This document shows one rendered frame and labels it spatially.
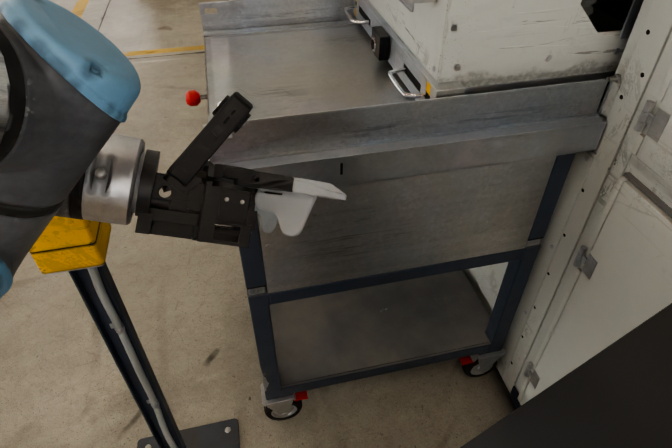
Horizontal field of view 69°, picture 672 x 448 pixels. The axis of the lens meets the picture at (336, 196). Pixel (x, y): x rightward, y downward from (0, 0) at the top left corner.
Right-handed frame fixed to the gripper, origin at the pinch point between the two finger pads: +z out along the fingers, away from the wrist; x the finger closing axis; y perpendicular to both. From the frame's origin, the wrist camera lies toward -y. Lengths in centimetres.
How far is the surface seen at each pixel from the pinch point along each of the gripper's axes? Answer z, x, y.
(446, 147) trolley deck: 24.3, -15.7, -12.6
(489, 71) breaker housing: 29.1, -13.2, -26.0
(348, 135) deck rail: 8.2, -19.1, -11.9
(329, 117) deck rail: 4.1, -17.2, -13.6
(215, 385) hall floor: 4, -90, 50
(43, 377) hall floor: -42, -108, 55
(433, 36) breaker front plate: 18.7, -14.5, -29.7
